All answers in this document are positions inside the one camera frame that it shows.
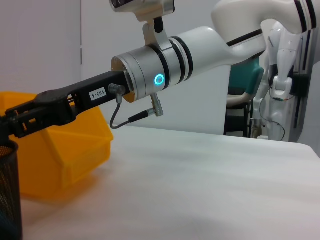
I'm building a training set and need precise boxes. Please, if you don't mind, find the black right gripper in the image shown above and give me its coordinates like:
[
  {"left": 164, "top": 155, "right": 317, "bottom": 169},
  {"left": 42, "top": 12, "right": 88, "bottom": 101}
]
[{"left": 0, "top": 70, "right": 131, "bottom": 139}]

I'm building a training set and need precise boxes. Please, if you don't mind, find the grey right wrist cable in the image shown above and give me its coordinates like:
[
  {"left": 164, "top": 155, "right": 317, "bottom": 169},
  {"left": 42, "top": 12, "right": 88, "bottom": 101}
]
[{"left": 108, "top": 83, "right": 165, "bottom": 130}]

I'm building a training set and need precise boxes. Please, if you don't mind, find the teal office chair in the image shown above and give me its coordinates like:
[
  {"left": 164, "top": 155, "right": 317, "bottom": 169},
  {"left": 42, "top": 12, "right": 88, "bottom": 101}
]
[{"left": 225, "top": 58, "right": 265, "bottom": 138}]

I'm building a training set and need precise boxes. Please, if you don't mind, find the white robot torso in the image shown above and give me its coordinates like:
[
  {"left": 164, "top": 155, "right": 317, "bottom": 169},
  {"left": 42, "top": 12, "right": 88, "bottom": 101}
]
[{"left": 249, "top": 21, "right": 309, "bottom": 142}]

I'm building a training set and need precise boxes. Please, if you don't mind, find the black mesh pen holder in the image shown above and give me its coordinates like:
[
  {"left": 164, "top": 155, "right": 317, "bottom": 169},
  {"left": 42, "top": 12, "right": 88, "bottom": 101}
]
[{"left": 0, "top": 139, "right": 23, "bottom": 240}]

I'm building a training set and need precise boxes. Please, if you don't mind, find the black mount box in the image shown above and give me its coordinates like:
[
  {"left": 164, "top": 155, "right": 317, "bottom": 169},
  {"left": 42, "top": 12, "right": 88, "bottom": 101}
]
[{"left": 291, "top": 72, "right": 311, "bottom": 98}]

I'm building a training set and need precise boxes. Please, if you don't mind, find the yellow plastic bin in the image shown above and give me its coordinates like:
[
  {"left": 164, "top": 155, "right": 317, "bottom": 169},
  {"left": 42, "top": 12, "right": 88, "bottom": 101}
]
[{"left": 0, "top": 91, "right": 115, "bottom": 200}]

